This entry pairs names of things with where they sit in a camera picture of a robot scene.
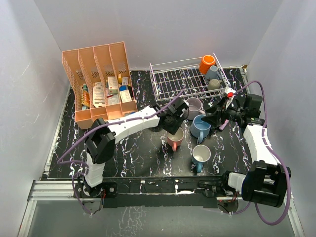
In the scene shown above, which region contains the white blister pack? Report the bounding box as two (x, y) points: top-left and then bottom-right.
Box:
(92, 82), (106, 108)

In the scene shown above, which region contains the pink mug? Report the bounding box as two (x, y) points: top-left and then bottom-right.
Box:
(167, 128), (184, 152)

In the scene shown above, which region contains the orange mug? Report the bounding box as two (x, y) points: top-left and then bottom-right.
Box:
(199, 55), (216, 75)

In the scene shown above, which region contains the white wire dish rack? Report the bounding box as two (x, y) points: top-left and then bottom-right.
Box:
(149, 53), (231, 101)

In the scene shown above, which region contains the light blue mug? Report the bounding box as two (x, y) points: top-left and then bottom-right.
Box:
(190, 115), (211, 144)

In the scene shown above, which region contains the orange medicine box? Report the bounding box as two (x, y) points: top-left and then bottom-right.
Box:
(81, 90), (90, 108)

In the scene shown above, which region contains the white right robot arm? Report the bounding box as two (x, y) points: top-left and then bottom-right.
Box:
(203, 92), (291, 207)

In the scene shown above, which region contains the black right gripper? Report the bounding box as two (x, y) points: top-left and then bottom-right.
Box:
(201, 98), (245, 127)

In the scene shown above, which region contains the white red medicine box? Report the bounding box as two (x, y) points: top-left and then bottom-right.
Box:
(107, 77), (119, 92)

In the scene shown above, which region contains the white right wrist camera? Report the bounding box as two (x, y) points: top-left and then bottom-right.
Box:
(223, 86), (236, 109)

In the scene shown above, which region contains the peach plastic file organizer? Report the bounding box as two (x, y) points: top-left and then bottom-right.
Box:
(62, 42), (137, 129)

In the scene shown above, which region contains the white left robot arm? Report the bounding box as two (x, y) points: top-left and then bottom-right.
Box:
(81, 97), (189, 197)

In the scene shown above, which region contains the olive grey small cup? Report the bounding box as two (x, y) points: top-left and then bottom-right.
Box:
(207, 79), (222, 90)

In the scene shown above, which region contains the grey-blue printed mug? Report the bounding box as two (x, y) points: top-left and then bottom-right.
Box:
(205, 65), (218, 80)

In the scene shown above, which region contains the lavender wide mug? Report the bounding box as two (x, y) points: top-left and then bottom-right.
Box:
(186, 97), (206, 120)

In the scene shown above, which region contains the yellow small box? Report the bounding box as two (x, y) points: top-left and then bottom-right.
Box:
(118, 74), (123, 85)

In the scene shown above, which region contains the white mug blue handle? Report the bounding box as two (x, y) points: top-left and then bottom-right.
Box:
(192, 144), (211, 173)

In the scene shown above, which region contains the blue round container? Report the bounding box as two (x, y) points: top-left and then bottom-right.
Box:
(119, 85), (128, 91)

